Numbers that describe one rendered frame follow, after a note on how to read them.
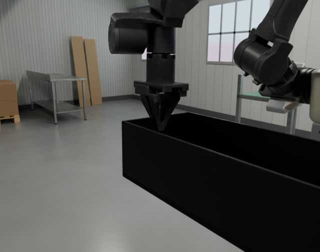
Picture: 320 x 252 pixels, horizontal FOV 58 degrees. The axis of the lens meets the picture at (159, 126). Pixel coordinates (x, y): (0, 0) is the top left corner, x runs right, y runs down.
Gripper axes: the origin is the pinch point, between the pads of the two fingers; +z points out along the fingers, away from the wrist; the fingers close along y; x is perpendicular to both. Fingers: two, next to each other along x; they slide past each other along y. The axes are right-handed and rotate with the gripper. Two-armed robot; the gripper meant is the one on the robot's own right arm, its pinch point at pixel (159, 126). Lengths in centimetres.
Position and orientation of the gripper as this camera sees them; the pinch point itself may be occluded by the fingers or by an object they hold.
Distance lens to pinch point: 60.1
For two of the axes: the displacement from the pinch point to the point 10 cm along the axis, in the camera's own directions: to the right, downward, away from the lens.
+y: 6.2, 2.0, -7.6
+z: -0.2, 9.7, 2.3
